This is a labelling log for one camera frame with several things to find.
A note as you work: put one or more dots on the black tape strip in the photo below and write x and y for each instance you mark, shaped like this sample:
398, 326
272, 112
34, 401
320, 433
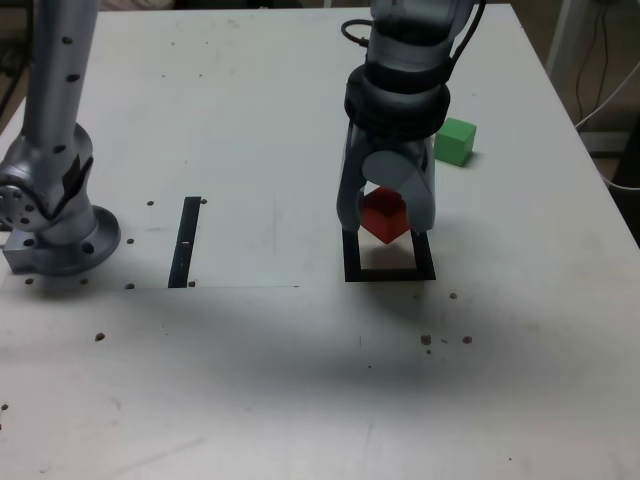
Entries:
182, 240

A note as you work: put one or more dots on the black tape square outline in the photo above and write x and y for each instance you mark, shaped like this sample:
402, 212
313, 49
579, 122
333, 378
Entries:
390, 276

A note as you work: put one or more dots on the white metal frame leg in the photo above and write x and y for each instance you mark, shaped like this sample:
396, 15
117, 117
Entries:
560, 40

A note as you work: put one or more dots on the red cube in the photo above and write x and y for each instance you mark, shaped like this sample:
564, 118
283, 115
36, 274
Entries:
385, 220

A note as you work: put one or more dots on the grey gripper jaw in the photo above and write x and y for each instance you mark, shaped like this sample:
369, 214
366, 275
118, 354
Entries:
395, 170
349, 190

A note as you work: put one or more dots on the green cube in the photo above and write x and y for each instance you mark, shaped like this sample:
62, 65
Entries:
457, 142

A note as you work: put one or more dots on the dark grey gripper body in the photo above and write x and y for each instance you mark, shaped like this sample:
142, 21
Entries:
395, 144

